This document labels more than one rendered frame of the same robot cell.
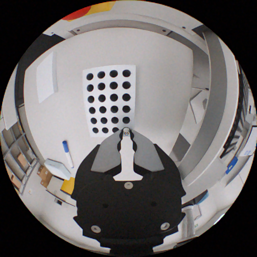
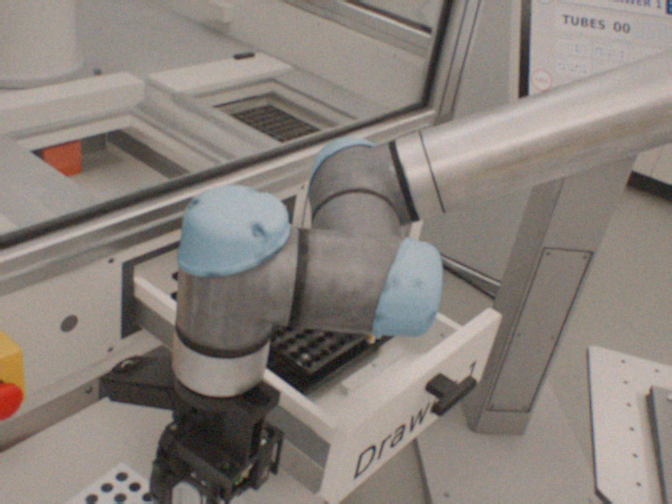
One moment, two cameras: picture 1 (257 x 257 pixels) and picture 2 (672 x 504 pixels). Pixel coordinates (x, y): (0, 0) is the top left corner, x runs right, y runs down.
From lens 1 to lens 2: 73 cm
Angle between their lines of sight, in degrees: 73
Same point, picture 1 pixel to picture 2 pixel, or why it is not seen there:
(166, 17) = (78, 360)
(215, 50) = (167, 333)
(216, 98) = not seen: hidden behind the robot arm
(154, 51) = (120, 440)
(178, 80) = not seen: hidden behind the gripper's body
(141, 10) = (41, 377)
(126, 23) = (15, 428)
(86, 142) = not seen: outside the picture
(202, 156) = (285, 412)
